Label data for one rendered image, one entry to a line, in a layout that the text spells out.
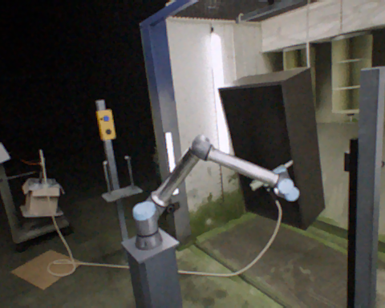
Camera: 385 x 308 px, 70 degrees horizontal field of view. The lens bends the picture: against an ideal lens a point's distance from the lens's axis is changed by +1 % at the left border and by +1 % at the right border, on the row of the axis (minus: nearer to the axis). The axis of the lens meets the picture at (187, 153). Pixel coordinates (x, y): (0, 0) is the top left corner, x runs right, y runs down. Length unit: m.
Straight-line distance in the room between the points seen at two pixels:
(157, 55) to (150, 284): 1.87
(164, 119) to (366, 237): 1.98
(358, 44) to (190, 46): 1.51
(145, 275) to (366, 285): 1.26
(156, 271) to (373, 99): 1.56
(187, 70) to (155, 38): 0.42
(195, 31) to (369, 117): 2.20
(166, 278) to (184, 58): 1.93
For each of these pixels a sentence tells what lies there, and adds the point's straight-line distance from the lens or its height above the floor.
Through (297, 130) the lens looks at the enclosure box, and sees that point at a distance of 2.08.
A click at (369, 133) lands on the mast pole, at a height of 1.45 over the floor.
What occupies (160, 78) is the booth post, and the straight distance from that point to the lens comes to 2.63.
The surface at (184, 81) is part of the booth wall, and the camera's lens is 2.76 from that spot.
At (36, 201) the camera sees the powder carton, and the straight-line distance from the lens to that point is 3.80.
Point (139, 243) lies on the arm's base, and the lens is 1.95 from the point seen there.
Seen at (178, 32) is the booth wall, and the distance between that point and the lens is 2.80.
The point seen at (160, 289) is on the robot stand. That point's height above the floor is 0.37.
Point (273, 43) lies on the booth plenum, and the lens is 3.44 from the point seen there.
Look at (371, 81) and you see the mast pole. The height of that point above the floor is 1.60.
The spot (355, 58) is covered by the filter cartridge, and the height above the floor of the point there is 1.75.
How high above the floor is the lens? 1.64
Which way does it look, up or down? 13 degrees down
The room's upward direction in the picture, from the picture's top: 7 degrees counter-clockwise
